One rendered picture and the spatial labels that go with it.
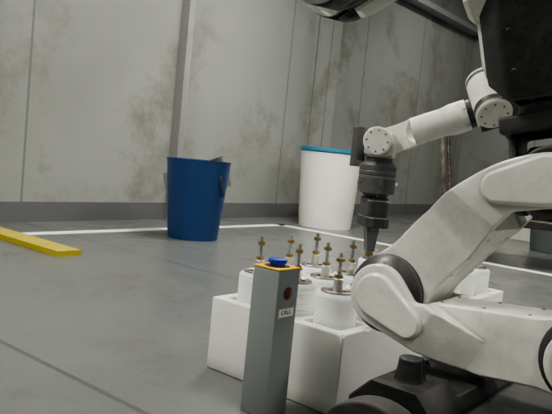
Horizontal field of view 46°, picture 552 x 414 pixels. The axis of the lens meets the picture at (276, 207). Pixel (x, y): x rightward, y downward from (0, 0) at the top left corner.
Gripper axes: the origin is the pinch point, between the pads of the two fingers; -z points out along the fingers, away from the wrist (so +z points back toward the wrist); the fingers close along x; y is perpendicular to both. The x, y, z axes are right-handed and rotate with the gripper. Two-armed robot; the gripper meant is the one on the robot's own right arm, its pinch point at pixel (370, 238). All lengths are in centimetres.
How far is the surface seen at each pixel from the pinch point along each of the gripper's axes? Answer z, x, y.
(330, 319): -17.2, 12.7, -10.2
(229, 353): -31.3, -3.4, -30.6
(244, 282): -14.2, -5.5, -28.5
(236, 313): -21.1, -2.7, -30.0
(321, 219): -29, -350, 53
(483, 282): -16, -43, 49
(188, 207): -17, -224, -48
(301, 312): -18.1, 4.4, -15.5
